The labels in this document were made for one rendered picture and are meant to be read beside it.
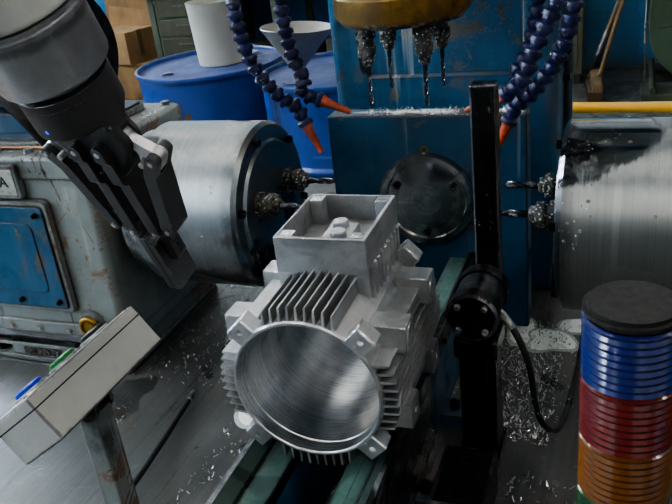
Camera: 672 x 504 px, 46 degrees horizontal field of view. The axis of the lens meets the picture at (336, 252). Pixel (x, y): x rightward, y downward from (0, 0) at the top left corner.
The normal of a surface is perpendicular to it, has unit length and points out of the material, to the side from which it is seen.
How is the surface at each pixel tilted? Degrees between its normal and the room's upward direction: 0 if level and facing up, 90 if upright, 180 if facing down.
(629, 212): 66
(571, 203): 62
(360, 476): 0
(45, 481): 0
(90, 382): 54
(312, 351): 47
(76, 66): 98
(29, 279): 90
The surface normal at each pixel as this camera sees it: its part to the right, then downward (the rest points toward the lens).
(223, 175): -0.33, -0.23
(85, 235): -0.34, 0.43
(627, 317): -0.11, -0.90
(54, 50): 0.61, 0.45
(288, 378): 0.66, -0.54
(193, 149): -0.27, -0.53
